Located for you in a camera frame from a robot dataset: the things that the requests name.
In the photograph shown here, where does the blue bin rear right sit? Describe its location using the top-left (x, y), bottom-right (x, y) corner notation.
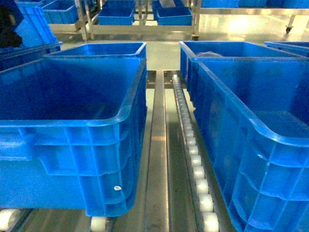
top-left (179, 41), bottom-right (302, 102)

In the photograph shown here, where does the blue bin rear left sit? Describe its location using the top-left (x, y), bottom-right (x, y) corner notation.
top-left (46, 42), bottom-right (147, 58)

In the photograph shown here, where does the large blue bin left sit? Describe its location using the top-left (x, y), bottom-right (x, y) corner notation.
top-left (0, 58), bottom-right (147, 217)

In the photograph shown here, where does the large blue bin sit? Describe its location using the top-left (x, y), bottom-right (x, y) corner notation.
top-left (0, 58), bottom-right (147, 217)
top-left (195, 58), bottom-right (309, 232)

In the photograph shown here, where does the large blue bin right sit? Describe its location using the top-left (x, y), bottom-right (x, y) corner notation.
top-left (195, 58), bottom-right (309, 232)

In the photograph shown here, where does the white roller conveyor track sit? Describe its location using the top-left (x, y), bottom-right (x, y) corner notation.
top-left (172, 74), bottom-right (220, 232)

